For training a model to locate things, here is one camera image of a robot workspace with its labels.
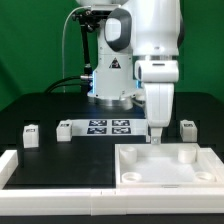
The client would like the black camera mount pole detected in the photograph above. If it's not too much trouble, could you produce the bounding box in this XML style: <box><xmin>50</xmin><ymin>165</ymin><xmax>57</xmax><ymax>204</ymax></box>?
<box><xmin>72</xmin><ymin>9</ymin><xmax>99</xmax><ymax>75</ymax></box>

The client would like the white fence obstacle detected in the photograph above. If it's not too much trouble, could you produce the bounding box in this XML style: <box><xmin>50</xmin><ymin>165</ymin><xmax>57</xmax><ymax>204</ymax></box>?
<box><xmin>0</xmin><ymin>150</ymin><xmax>224</xmax><ymax>216</ymax></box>

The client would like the white square tabletop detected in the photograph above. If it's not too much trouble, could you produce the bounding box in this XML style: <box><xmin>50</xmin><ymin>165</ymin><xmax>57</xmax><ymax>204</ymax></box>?
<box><xmin>115</xmin><ymin>143</ymin><xmax>224</xmax><ymax>188</ymax></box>

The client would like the fiducial tag sheet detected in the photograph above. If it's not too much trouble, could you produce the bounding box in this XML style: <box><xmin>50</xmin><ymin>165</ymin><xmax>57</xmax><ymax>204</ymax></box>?
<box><xmin>72</xmin><ymin>119</ymin><xmax>147</xmax><ymax>136</ymax></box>

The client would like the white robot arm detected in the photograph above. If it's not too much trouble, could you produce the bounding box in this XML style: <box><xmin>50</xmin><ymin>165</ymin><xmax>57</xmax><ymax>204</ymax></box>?
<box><xmin>76</xmin><ymin>0</ymin><xmax>183</xmax><ymax>144</ymax></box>

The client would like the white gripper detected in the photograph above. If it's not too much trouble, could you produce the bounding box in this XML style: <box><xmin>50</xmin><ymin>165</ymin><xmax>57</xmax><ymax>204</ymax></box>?
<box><xmin>144</xmin><ymin>83</ymin><xmax>174</xmax><ymax>145</ymax></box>

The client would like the white cable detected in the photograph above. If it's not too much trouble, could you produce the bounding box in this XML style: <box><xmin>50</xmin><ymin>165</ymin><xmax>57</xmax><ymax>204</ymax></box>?
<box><xmin>61</xmin><ymin>5</ymin><xmax>92</xmax><ymax>94</ymax></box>

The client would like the black cable bundle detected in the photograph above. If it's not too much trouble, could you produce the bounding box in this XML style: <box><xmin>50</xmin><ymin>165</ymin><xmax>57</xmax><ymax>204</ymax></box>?
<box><xmin>44</xmin><ymin>75</ymin><xmax>93</xmax><ymax>94</ymax></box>

